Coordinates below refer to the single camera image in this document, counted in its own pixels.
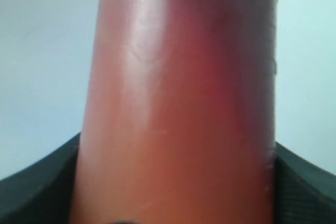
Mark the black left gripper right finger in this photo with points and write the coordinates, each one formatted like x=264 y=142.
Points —
x=304 y=193

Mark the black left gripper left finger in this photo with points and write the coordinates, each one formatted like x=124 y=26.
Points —
x=42 y=192

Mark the red sauce squeeze bottle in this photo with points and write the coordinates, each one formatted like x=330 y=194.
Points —
x=179 y=121

